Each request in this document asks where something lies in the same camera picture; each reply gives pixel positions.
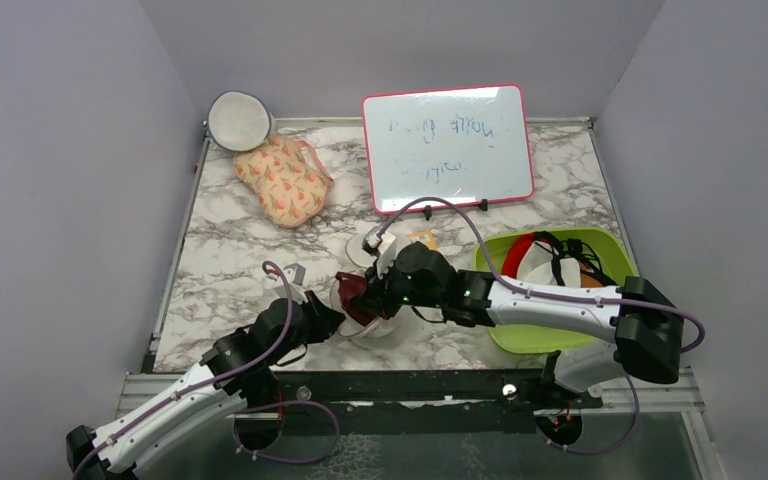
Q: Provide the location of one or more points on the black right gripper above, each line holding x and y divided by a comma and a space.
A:
376, 289

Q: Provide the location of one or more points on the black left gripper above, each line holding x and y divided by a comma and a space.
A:
325, 320

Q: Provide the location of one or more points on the dark bra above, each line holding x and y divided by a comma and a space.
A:
351, 287

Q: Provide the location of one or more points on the white bra with black straps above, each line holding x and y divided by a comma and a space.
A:
542, 264

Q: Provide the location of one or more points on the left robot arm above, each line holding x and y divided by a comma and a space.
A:
234, 375

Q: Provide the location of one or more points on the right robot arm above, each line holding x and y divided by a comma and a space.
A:
635, 331

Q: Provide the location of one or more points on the red and black bra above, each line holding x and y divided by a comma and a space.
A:
572, 247

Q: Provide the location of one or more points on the peach floral bra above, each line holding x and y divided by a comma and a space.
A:
288, 178

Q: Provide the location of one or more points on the grey rimmed mesh laundry bag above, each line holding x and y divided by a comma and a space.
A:
239, 122

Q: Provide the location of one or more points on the pink framed whiteboard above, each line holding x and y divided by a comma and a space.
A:
467, 146

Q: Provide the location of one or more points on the green plastic tray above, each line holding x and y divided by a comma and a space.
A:
525, 339

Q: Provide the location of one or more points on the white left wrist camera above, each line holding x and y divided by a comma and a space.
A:
295, 273

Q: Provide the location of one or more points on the black mounting rail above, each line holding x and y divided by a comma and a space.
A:
371, 402

